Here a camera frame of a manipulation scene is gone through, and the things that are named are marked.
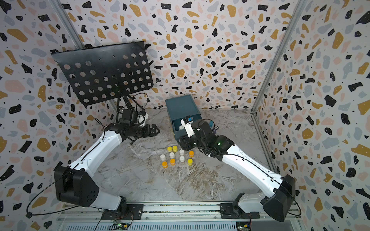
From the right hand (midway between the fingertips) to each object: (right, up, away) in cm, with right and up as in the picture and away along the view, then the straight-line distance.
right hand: (180, 139), depth 71 cm
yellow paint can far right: (-6, -9, +24) cm, 26 cm away
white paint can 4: (-1, +5, +17) cm, 17 cm away
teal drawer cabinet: (-3, +18, +24) cm, 30 cm away
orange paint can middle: (-7, -16, +19) cm, 26 cm away
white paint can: (-7, -13, +21) cm, 26 cm away
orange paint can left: (-11, -18, +18) cm, 28 cm away
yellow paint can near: (+4, -16, +19) cm, 26 cm away
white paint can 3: (-1, -15, +19) cm, 24 cm away
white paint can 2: (-1, -11, +23) cm, 25 cm away
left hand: (-16, +3, +13) cm, 21 cm away
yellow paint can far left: (-9, -10, +24) cm, 27 cm away
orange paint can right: (+5, -12, +23) cm, 27 cm away
